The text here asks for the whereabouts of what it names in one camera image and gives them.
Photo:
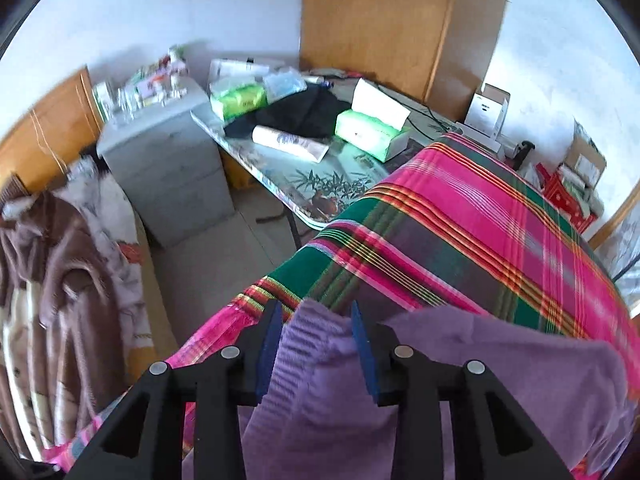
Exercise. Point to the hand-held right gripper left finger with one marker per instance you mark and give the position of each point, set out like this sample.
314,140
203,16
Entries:
269,355

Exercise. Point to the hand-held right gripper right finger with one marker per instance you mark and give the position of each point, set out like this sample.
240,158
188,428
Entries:
367,365

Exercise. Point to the purple fleece sweater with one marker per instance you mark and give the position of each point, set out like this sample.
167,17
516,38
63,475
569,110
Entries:
320,400

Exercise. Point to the pink green plaid bed sheet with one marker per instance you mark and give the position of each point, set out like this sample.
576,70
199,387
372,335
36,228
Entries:
475,240

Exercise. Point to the table with printed cover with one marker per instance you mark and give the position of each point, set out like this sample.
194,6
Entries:
280,175

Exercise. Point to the yellow box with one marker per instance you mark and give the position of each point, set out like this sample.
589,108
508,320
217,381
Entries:
237,172

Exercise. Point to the grey drawer cabinet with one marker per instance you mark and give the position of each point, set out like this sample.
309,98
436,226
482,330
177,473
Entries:
170,175

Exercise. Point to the white printed tube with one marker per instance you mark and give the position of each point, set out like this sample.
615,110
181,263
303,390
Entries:
287,142

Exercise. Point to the brown fleece blanket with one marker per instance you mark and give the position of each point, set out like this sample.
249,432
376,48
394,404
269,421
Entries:
55,285

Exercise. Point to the open green tissue pack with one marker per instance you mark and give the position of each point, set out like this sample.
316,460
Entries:
370,130

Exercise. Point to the black cloth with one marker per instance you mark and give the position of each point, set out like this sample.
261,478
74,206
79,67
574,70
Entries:
305,115

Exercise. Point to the small black object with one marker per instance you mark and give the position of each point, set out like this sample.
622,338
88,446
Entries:
522,155

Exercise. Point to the clear plastic bag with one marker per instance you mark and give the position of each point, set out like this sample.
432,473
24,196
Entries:
282,85

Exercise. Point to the white cardboard box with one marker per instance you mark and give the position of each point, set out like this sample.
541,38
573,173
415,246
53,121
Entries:
485,110

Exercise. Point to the white flat box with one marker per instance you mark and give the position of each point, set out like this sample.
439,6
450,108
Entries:
240,70

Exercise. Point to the group of small bottles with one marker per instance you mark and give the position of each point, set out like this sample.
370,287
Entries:
145,90

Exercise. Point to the brown cardboard box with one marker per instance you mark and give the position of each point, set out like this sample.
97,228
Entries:
585,155

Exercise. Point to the wooden headboard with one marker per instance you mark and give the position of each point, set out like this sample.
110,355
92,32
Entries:
45,135

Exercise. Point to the wooden wardrobe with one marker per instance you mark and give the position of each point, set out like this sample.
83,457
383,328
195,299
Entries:
380,25

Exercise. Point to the wooden door frame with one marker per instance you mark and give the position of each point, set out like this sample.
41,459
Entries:
612,222

